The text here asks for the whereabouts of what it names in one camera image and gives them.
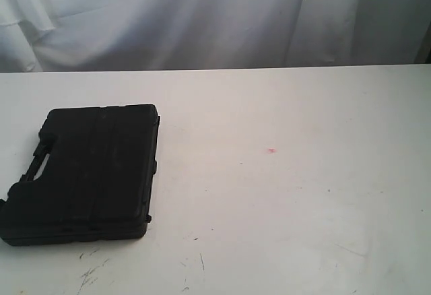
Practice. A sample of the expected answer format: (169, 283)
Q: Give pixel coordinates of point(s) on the black plastic tool case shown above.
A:
(90, 178)

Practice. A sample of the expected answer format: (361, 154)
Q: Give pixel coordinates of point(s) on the white backdrop curtain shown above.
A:
(120, 35)

